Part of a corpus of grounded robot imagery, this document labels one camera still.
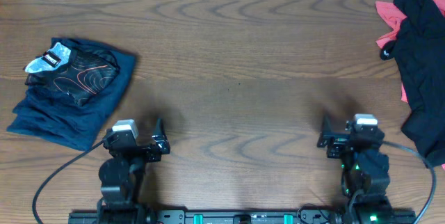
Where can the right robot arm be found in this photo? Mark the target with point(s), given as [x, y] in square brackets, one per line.
[365, 170]

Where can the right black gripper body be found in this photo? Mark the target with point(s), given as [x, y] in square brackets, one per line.
[337, 149]

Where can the black t-shirt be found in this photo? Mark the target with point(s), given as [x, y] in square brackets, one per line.
[426, 130]

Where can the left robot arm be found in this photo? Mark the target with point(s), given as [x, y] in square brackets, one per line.
[122, 175]

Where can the folded black patterned shirt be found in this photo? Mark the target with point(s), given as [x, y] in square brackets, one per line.
[79, 73]

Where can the folded navy blue shirt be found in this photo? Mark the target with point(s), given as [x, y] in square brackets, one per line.
[56, 118]

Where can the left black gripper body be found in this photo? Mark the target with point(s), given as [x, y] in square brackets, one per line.
[153, 148]

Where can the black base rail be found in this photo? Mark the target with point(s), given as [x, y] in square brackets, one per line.
[302, 216]

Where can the coral red shirt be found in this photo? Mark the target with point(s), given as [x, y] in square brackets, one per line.
[391, 17]

